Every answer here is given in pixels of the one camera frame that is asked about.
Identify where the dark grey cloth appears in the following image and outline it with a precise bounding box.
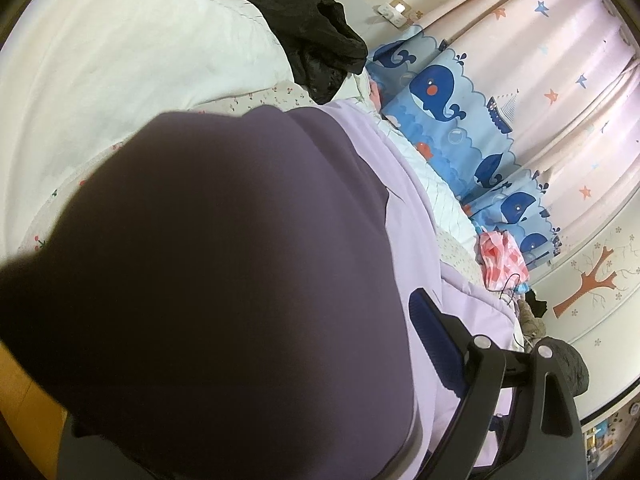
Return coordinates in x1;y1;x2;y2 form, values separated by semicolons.
536;336;591;397

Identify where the purple jacket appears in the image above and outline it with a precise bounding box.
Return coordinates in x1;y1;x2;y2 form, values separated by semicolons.
0;99;526;480

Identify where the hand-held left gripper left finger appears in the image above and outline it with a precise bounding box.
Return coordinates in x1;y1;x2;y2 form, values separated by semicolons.
56;421;153;480

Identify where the pink patterned cloth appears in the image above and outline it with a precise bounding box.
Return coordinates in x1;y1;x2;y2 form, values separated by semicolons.
474;229;532;295

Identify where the white quilted mattress pad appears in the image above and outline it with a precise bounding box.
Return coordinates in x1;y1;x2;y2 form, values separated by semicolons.
372;120;482;261

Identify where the blue whale print curtain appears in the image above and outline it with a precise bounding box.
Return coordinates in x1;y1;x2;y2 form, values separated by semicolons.
366;24;564;267

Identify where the white pillow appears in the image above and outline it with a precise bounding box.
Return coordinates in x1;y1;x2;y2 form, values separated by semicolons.
0;0;297;261

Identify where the tree wall sticker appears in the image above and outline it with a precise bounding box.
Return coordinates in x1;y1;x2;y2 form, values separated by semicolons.
551;244;622;320

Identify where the white wall socket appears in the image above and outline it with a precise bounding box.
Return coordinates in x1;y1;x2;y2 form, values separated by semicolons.
376;0;412;27

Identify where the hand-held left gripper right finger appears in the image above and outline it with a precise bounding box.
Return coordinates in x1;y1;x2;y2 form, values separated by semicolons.
407;287;587;480

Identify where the pink star print curtain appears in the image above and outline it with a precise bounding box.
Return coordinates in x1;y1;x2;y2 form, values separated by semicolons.
345;0;640;291

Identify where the beige plush item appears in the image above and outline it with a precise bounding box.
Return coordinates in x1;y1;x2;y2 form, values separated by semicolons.
516;297;549;343

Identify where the black cloth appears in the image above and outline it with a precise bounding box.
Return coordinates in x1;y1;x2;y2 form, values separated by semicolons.
207;0;370;104

